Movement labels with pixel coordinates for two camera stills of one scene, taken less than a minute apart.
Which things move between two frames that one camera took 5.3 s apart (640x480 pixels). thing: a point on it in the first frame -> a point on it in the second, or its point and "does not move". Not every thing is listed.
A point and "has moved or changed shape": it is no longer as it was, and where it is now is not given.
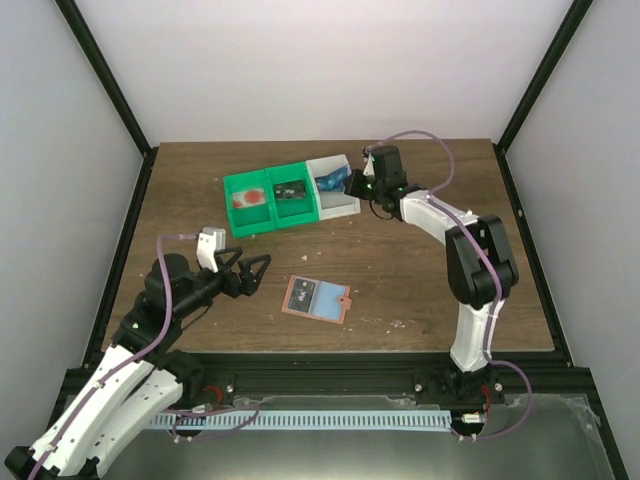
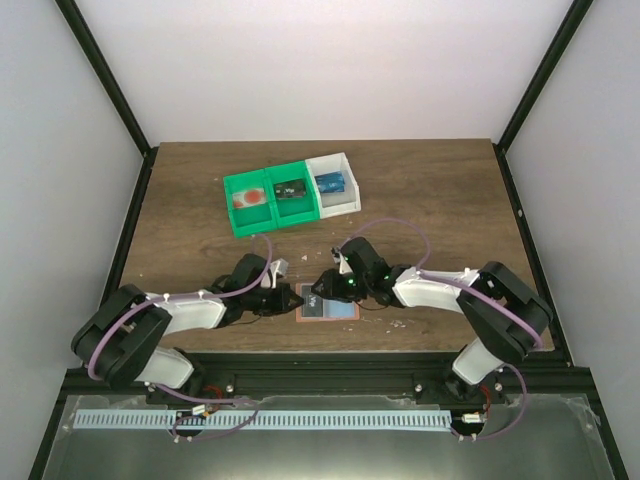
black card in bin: (290, 190) does not move
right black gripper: (351, 189) -> (331, 286)
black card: (301, 295) has moved or changed shape
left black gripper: (249, 285) -> (285, 292)
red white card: (248, 198) does not move
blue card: (334, 181) has moved or changed shape
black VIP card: (294, 189) does not move
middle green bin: (289, 212) does not move
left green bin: (249, 219) does not move
